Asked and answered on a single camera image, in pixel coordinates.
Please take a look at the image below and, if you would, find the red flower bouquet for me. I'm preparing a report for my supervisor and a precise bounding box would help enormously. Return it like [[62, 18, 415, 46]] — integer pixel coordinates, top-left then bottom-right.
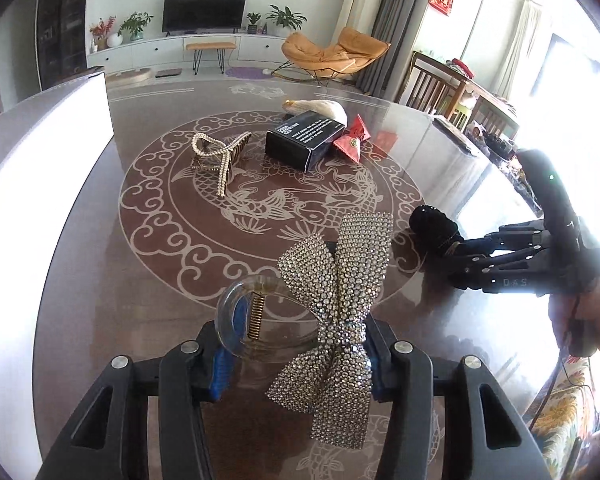
[[90, 16, 117, 51]]

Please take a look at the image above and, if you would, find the wooden slatted chair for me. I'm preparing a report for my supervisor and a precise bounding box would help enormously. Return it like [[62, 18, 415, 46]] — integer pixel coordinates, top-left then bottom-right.
[[467, 95, 521, 141], [400, 51, 473, 116]]

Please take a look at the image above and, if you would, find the rhinestone bow hair clip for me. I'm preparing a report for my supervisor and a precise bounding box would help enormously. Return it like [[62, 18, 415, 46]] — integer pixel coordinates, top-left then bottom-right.
[[215, 211, 395, 448]]

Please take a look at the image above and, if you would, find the orange topped bench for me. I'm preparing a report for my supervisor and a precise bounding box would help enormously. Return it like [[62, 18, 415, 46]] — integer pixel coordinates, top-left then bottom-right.
[[186, 41, 237, 75]]

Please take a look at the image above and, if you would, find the cream knitted glove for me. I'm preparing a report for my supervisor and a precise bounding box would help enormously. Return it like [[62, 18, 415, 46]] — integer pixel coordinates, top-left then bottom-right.
[[281, 99, 348, 128]]

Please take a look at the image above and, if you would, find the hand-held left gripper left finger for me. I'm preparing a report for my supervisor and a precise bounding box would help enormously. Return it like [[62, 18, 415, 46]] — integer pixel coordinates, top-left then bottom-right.
[[35, 321, 241, 480]]

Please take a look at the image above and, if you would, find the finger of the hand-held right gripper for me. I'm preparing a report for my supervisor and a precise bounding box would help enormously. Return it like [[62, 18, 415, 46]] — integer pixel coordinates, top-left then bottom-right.
[[447, 219, 551, 259], [442, 249, 551, 294]]

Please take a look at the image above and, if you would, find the floral printed cloth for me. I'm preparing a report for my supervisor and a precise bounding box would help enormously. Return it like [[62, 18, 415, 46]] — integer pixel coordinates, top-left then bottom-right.
[[535, 355, 600, 471]]

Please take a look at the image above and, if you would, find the leafy green potted plant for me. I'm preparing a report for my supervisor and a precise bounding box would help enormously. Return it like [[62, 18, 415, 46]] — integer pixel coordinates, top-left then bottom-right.
[[117, 12, 153, 42]]

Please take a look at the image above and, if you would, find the grey curtain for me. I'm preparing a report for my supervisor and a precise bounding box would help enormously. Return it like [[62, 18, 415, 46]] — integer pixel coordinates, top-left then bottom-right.
[[355, 0, 443, 103]]

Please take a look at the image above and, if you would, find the white cardboard box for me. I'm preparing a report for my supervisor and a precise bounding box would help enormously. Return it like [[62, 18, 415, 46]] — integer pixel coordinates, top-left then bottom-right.
[[0, 71, 115, 441]]

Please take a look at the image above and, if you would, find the white television cabinet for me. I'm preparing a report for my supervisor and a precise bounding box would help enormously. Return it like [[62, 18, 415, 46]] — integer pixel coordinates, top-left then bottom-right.
[[87, 34, 301, 73]]

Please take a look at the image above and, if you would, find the black printed box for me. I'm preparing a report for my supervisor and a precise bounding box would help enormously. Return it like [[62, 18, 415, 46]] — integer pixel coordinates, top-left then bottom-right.
[[265, 110, 346, 172]]

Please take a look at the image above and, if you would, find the beige cat bed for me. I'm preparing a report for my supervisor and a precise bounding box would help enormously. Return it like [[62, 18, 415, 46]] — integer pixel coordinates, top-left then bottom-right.
[[105, 69, 153, 83]]

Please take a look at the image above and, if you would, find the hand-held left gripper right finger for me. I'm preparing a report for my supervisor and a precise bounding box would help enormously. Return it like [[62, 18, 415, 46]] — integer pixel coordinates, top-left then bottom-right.
[[365, 316, 551, 480]]

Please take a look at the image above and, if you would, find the orange lounge chair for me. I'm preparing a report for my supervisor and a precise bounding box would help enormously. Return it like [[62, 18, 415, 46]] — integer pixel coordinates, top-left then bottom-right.
[[272, 26, 392, 86]]

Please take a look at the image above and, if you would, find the dark display cabinet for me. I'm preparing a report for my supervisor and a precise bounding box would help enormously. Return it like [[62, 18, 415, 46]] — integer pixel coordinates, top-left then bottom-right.
[[35, 0, 91, 91]]

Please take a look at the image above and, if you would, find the thin black cable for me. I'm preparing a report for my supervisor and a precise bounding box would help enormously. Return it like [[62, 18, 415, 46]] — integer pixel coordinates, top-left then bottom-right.
[[530, 300, 581, 428]]

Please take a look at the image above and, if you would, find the red satin pouch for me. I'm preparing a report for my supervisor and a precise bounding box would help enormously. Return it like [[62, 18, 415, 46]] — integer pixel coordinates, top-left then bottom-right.
[[333, 114, 372, 162]]

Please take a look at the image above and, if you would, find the pearl bow hair claw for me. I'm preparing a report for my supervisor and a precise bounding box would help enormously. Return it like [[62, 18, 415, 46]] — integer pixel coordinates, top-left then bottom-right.
[[190, 131, 253, 198]]

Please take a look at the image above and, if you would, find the large potted plant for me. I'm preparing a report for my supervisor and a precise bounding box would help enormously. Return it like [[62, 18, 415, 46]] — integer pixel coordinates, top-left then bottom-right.
[[266, 5, 307, 37]]

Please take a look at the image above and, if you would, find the dark wooden desktop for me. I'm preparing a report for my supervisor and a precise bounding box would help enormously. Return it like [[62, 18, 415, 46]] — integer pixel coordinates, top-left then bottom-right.
[[30, 80, 581, 480]]

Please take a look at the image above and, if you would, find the black television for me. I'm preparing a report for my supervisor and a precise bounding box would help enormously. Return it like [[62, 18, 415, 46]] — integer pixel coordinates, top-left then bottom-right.
[[162, 0, 248, 35]]

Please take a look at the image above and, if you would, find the purple round mat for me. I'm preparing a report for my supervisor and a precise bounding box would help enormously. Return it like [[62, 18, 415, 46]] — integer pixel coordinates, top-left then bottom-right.
[[225, 66, 271, 80]]

